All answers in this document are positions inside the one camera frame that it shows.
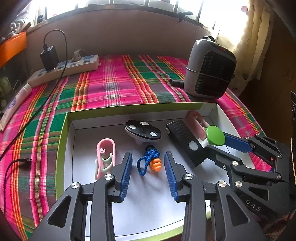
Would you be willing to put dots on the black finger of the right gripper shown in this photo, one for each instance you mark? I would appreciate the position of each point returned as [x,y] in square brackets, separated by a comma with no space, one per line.
[222,159]

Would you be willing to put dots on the orange plastic bin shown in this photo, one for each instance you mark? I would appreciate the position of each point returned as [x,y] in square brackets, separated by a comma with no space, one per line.
[12,47]

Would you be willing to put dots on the white plug on strip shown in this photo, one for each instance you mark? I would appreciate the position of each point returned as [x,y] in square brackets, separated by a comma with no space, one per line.
[77,55]

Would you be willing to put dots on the green and white cardboard tray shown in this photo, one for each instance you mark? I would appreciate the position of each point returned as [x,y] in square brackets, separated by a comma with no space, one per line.
[148,212]

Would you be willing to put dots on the pink hair claw clip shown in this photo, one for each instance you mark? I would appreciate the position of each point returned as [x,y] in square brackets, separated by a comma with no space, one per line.
[106,157]

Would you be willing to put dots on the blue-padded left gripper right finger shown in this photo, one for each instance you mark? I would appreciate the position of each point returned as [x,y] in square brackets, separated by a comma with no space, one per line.
[231,220]

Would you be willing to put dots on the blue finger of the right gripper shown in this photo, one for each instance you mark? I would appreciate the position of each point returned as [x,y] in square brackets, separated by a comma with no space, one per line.
[239,144]

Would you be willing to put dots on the black oval spinner toy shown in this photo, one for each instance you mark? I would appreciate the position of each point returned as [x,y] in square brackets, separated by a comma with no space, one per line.
[142,131]

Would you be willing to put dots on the cream patterned curtain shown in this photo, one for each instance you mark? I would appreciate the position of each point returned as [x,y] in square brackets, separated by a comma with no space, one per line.
[251,50]

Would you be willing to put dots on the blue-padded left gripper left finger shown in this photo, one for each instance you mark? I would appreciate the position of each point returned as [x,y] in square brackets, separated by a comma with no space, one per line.
[66,220]

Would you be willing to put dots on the green top mushroom knob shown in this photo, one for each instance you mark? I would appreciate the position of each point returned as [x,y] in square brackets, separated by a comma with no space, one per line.
[214,137]

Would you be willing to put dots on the black power adapter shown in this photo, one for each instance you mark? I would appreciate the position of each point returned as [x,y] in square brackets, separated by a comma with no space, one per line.
[49,57]

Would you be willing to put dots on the grey black space heater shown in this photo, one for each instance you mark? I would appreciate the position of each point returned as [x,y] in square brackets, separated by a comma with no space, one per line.
[209,70]

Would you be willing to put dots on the plaid pink green bedsheet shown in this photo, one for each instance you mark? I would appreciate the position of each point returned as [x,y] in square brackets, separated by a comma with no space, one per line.
[29,143]

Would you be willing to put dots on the black remote control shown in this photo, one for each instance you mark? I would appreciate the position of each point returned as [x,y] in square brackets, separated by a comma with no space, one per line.
[186,143]

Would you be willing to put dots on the white cream tube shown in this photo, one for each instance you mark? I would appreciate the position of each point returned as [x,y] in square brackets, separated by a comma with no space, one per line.
[15,103]

